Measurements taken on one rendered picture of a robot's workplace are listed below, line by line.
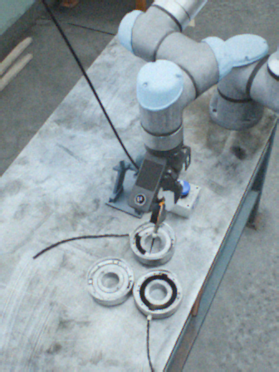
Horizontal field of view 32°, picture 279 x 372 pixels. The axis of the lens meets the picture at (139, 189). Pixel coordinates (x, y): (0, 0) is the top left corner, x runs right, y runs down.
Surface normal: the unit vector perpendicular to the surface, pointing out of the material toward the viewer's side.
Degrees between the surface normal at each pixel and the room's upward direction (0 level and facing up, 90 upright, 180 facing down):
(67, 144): 0
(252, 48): 8
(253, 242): 0
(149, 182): 32
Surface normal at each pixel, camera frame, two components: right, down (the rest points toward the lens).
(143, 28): -0.40, -0.23
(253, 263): -0.07, -0.59
